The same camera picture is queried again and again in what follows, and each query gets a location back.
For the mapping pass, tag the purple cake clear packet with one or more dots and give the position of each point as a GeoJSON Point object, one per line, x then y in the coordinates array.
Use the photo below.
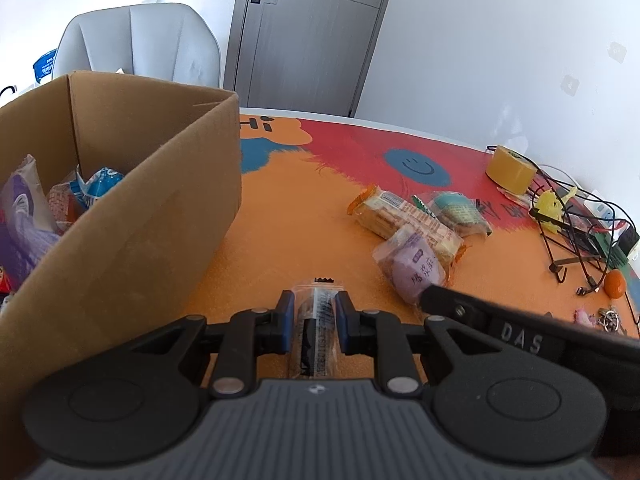
{"type": "Point", "coordinates": [415, 265]}

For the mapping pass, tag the orange-red patterned snack packet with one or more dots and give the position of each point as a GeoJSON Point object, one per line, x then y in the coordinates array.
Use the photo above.
{"type": "Point", "coordinates": [64, 205]}

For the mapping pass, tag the grey chair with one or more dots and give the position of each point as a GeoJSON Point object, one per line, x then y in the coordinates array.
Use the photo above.
{"type": "Point", "coordinates": [145, 45]}

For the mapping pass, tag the blue snack packet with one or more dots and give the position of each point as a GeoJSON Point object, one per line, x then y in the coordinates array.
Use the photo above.
{"type": "Point", "coordinates": [102, 182]}

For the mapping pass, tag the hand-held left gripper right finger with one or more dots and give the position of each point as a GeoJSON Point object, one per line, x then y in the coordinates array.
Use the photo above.
{"type": "Point", "coordinates": [343, 321]}

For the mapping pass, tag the white power strip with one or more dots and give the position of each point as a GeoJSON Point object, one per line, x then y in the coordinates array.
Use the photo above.
{"type": "Point", "coordinates": [607, 212]}

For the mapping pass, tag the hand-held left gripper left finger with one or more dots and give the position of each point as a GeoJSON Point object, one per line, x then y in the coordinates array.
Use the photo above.
{"type": "Point", "coordinates": [286, 321]}

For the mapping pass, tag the yellow tape roll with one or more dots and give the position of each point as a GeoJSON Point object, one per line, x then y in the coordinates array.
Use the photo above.
{"type": "Point", "coordinates": [510, 170]}

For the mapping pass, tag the black power adapter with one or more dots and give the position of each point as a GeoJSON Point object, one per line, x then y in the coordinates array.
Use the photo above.
{"type": "Point", "coordinates": [631, 242]}

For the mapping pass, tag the yellow plastic toy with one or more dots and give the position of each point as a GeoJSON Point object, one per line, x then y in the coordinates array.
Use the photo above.
{"type": "Point", "coordinates": [550, 207]}

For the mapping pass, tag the large purple snack packet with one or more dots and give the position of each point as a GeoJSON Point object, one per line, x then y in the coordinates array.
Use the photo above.
{"type": "Point", "coordinates": [25, 220]}

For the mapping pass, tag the green cake clear packet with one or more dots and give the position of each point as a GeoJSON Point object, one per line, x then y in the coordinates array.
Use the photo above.
{"type": "Point", "coordinates": [457, 212]}

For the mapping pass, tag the red snack bar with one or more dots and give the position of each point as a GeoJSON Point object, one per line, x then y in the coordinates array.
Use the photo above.
{"type": "Point", "coordinates": [3, 279]}

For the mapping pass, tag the orange tangerine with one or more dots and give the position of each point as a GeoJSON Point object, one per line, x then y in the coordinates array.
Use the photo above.
{"type": "Point", "coordinates": [615, 283]}

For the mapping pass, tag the brown cardboard box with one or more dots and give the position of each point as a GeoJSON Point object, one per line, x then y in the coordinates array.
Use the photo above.
{"type": "Point", "coordinates": [150, 220]}

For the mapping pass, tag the orange printed table mat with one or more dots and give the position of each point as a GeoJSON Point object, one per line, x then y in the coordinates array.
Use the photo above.
{"type": "Point", "coordinates": [300, 210]}

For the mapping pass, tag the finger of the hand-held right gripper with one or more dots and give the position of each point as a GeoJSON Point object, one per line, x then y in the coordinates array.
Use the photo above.
{"type": "Point", "coordinates": [450, 305]}

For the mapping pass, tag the clear packet with black snack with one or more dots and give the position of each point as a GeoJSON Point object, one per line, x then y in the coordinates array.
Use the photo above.
{"type": "Point", "coordinates": [315, 310]}

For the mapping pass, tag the grey door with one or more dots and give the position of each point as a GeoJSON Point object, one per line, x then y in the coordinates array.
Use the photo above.
{"type": "Point", "coordinates": [315, 35]}

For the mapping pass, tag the blue plastic bag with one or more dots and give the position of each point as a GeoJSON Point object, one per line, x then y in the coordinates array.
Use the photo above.
{"type": "Point", "coordinates": [45, 66]}

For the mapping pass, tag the bunch of keys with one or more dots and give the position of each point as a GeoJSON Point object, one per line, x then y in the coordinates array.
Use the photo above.
{"type": "Point", "coordinates": [610, 320]}

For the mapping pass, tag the biscuit packet with orange ends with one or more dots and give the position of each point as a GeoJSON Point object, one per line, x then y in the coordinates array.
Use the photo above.
{"type": "Point", "coordinates": [405, 220]}

